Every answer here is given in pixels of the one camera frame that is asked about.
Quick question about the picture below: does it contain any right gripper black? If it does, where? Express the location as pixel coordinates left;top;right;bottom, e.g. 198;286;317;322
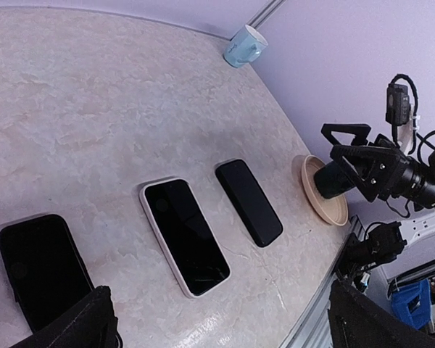
320;123;412;202

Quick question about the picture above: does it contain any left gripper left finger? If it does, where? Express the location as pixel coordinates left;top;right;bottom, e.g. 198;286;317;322
13;286;118;348

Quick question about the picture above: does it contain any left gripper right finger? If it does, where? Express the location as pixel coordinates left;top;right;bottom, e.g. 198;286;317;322
328;281;435;348

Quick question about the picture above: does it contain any white-edged phone screen up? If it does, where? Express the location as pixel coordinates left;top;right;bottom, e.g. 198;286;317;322
138;178;231;298

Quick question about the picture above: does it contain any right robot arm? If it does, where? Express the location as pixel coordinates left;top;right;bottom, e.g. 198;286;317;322
314;123;435;278

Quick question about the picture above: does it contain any dark green mug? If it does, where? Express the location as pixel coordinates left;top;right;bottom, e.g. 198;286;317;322
313;162;355;199

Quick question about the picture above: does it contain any blue storage bin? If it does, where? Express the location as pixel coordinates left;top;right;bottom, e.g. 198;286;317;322
391;279;431;330

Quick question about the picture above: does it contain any beige plate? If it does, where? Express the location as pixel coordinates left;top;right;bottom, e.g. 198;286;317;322
300;155;349;226

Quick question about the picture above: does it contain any light blue mug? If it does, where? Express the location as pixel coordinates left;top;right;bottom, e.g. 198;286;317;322
223;25;268;68

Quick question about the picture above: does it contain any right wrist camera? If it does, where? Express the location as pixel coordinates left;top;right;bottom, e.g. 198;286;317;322
385;73;421;153

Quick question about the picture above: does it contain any right aluminium frame post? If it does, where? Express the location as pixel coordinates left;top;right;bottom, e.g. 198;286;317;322
247;0;286;29

